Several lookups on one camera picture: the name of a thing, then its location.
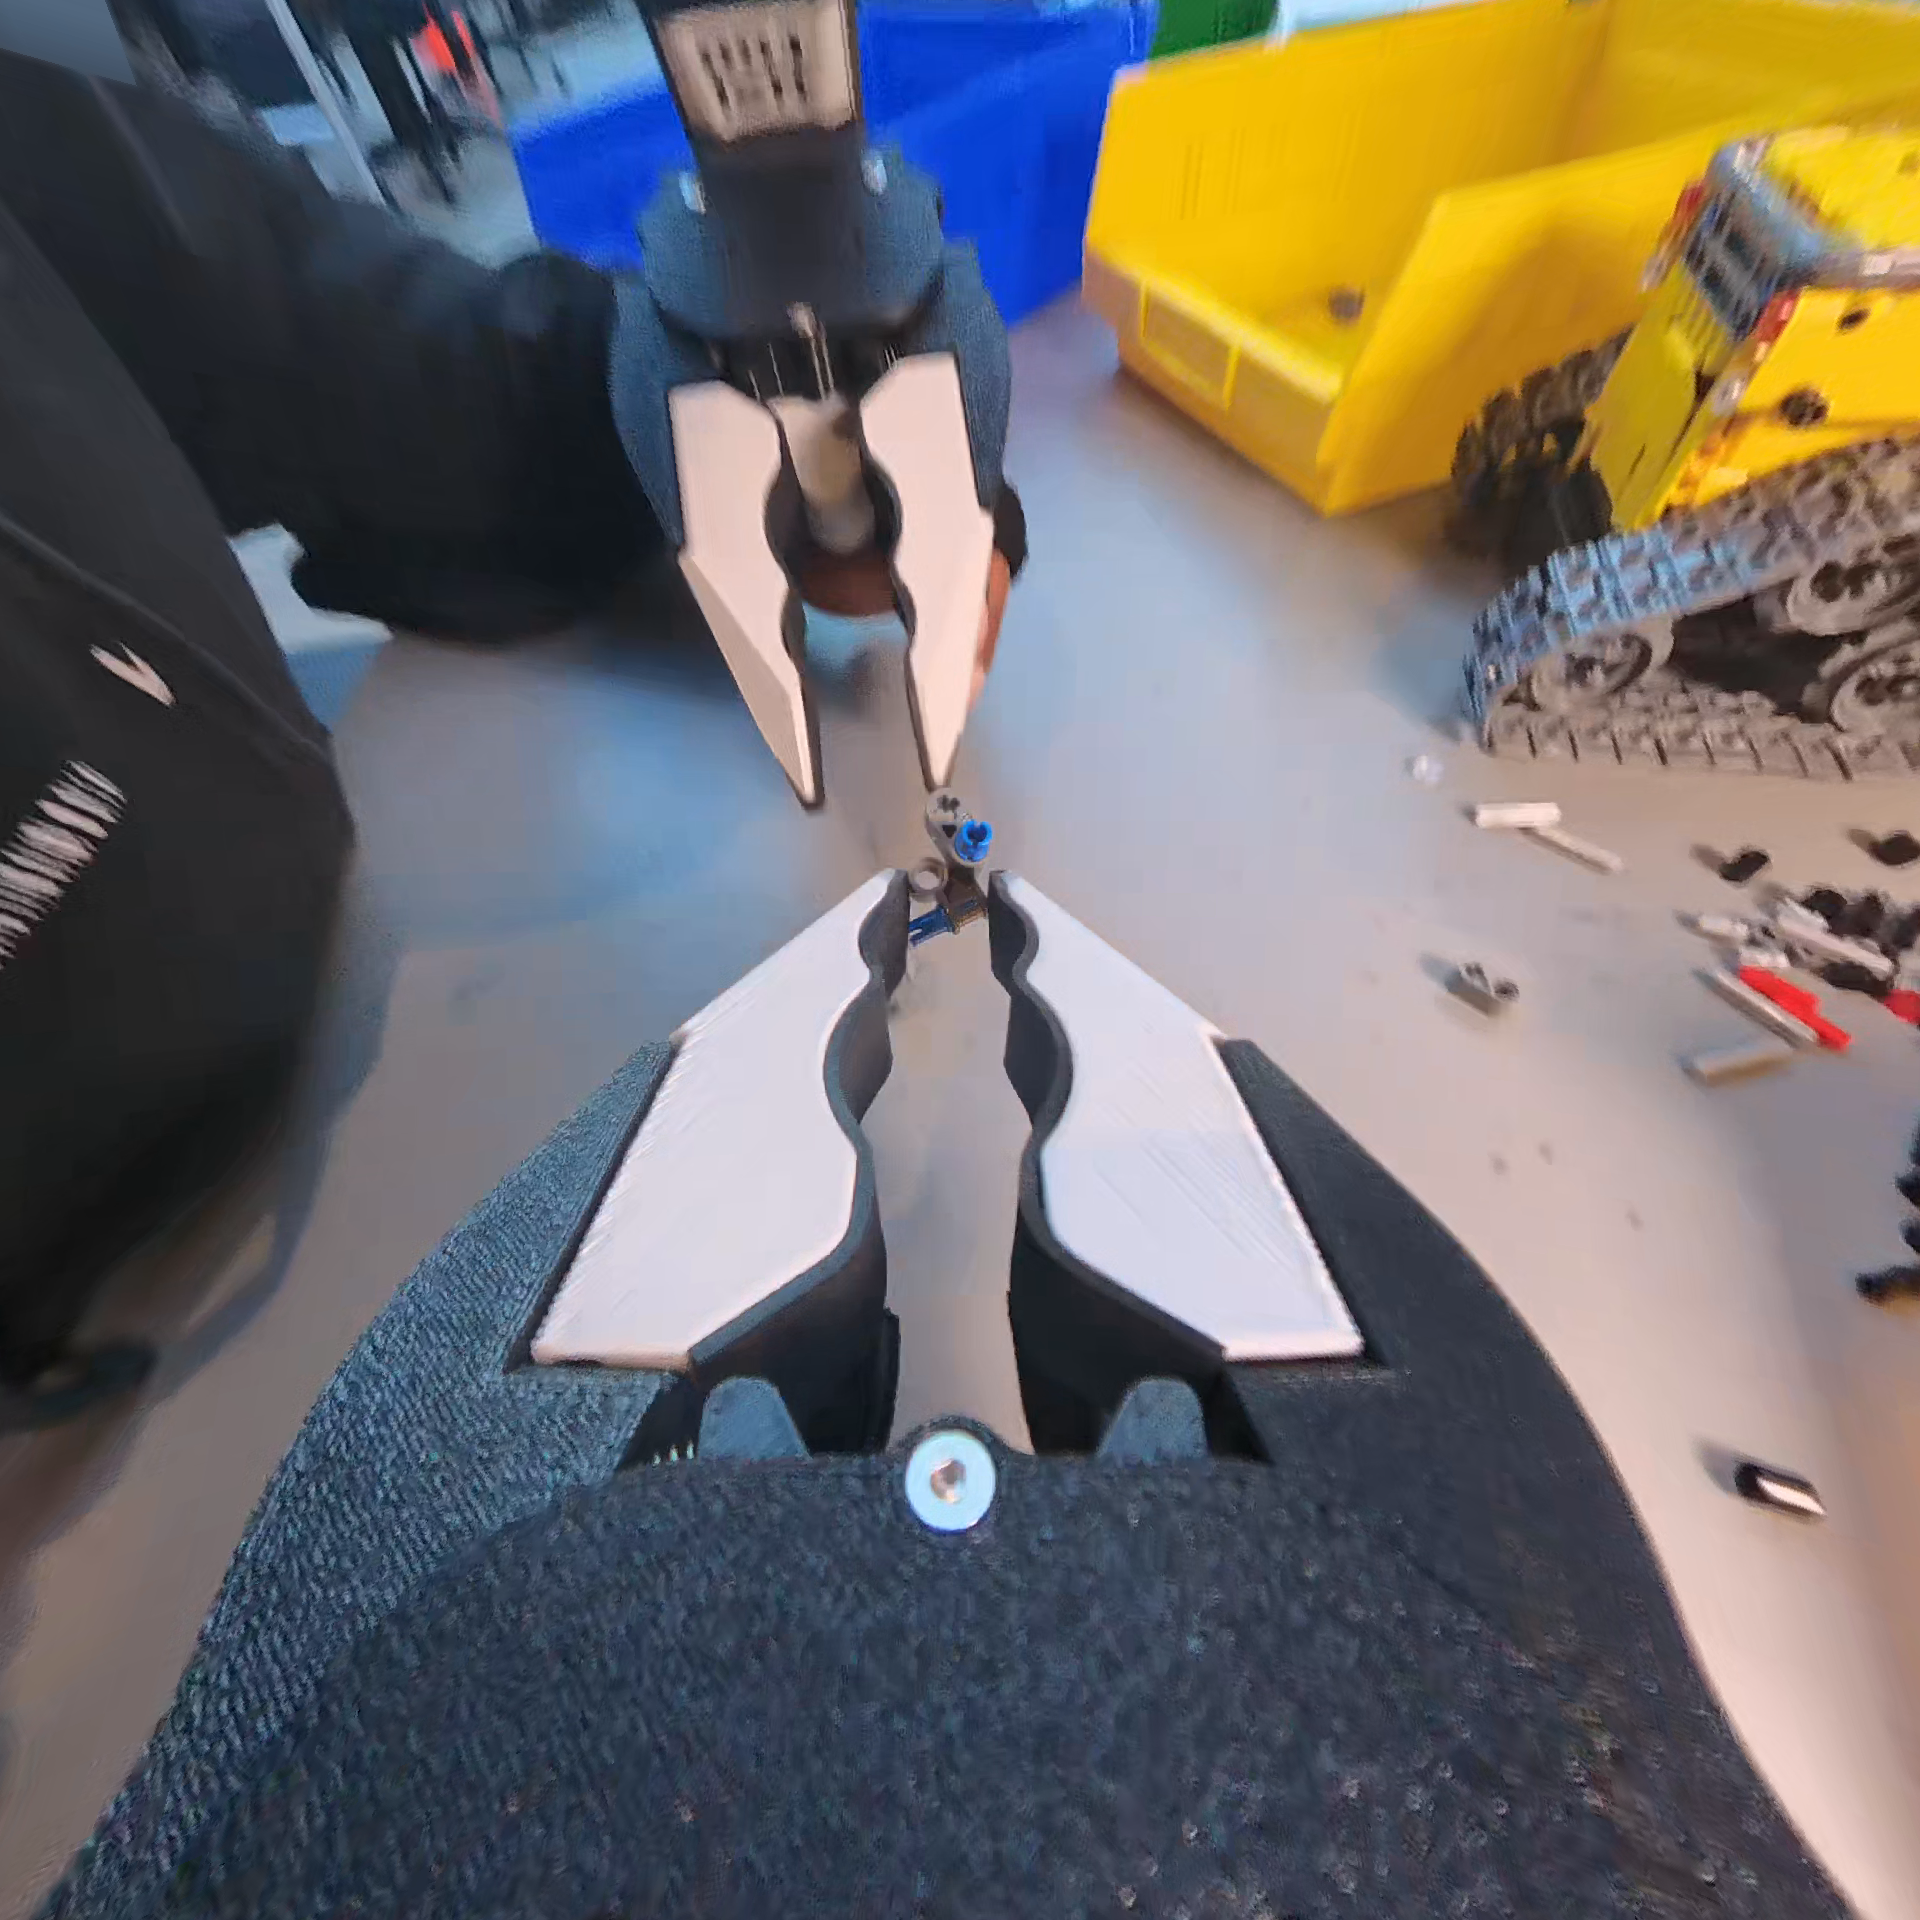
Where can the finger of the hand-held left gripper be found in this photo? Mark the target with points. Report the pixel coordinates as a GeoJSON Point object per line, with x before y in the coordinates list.
{"type": "Point", "coordinates": [945, 539]}
{"type": "Point", "coordinates": [736, 568]}

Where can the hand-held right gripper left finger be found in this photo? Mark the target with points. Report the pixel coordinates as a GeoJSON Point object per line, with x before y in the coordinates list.
{"type": "Point", "coordinates": [721, 1187]}

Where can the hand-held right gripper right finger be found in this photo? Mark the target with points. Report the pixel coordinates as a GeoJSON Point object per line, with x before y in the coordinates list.
{"type": "Point", "coordinates": [1187, 1187]}

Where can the grey connector with blue pin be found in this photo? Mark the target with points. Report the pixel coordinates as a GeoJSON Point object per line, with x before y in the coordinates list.
{"type": "Point", "coordinates": [940, 897]}

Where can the person's left forearm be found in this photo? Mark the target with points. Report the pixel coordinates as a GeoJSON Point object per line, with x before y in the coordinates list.
{"type": "Point", "coordinates": [374, 437]}

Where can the grey desk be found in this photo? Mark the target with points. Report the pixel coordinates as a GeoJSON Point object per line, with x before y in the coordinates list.
{"type": "Point", "coordinates": [1277, 677]}

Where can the person's left hand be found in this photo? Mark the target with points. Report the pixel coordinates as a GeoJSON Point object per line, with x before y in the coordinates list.
{"type": "Point", "coordinates": [854, 585]}

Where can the blue storage bin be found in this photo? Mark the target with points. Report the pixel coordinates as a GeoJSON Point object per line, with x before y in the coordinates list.
{"type": "Point", "coordinates": [972, 136]}

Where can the black office chair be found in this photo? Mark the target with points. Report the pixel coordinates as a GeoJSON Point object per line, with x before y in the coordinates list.
{"type": "Point", "coordinates": [420, 76]}

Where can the green storage bin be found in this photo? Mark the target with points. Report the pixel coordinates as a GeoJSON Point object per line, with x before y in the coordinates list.
{"type": "Point", "coordinates": [1211, 26]}

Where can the yellow parts bin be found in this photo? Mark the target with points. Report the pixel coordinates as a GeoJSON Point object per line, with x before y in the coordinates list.
{"type": "Point", "coordinates": [1423, 228]}

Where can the pile of small connector pins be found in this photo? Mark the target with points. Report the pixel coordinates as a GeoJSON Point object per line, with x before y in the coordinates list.
{"type": "Point", "coordinates": [1796, 963]}

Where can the black pin connector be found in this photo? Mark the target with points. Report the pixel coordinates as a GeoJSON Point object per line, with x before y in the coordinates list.
{"type": "Point", "coordinates": [1779, 1492]}

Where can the yellow tracked brick bulldozer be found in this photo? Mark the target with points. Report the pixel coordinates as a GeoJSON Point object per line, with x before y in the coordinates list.
{"type": "Point", "coordinates": [1723, 568]}

